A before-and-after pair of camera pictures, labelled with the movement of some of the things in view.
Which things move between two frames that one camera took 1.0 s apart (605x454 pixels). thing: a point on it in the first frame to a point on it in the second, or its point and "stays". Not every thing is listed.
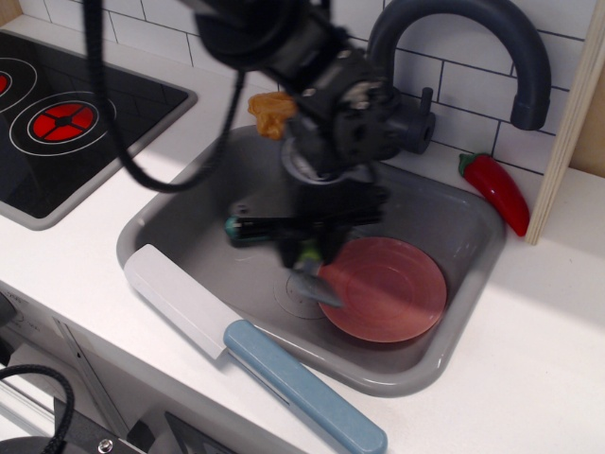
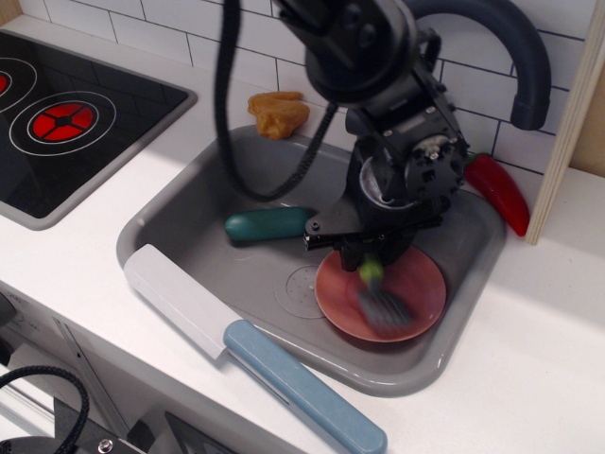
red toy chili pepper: (486, 174) stays
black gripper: (326, 210) to (392, 214)
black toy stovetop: (55, 139) stays
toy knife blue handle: (304, 389) stays
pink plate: (389, 289) stays
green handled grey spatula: (305, 276) to (384, 310)
